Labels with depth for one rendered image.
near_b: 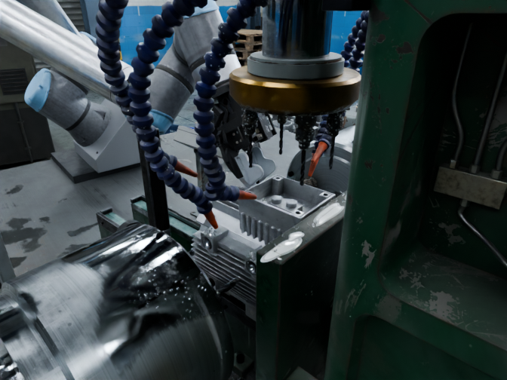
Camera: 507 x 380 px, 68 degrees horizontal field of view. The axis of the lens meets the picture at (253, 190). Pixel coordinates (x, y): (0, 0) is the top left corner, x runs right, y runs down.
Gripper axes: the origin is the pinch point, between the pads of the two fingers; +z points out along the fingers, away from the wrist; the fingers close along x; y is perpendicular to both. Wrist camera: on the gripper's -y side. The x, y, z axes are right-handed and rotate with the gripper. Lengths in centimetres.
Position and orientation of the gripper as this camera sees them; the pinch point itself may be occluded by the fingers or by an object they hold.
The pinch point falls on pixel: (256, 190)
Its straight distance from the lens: 73.9
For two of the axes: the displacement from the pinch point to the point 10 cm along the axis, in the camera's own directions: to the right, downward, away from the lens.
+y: 6.5, -1.9, -7.4
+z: 3.7, 9.2, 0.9
